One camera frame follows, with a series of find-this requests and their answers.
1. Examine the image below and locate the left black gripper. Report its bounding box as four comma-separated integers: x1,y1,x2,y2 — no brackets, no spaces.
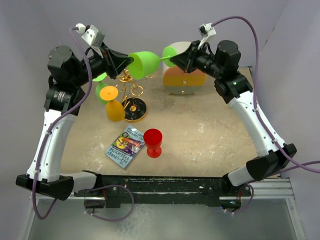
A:
71,41,134,87

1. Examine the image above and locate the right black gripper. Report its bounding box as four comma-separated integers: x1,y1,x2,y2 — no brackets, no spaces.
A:
171,39,224,79

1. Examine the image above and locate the green plastic goblet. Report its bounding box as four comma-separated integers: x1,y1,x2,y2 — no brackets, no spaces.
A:
92,72,109,105
126,46,177,80

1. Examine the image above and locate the orange plastic goblet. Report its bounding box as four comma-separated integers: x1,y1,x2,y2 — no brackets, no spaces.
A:
99,85,125,122

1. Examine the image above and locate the red plastic goblet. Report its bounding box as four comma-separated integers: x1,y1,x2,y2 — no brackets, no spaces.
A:
143,128,163,158

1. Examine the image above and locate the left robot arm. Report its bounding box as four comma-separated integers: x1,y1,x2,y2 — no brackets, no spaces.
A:
15,45,134,201

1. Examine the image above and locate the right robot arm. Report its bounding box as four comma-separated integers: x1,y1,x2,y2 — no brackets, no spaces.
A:
169,40,297,196

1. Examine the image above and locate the gold wine glass rack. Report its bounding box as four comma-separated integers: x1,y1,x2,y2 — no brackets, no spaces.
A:
115,69,147,123

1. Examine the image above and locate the pastel mini drawer chest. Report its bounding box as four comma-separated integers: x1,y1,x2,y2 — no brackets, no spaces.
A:
162,41,208,96

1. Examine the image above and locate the blue treehouse book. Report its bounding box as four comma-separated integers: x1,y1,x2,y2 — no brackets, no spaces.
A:
104,125,145,169

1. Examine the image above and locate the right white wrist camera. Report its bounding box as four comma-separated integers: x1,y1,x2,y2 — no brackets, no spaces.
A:
198,23,217,49

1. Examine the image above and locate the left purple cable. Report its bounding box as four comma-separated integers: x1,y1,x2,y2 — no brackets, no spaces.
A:
32,25,94,220

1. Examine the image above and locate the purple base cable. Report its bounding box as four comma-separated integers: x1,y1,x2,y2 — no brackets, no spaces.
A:
83,184,136,222

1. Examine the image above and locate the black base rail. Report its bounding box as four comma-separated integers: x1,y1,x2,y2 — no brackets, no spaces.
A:
74,174,252,209

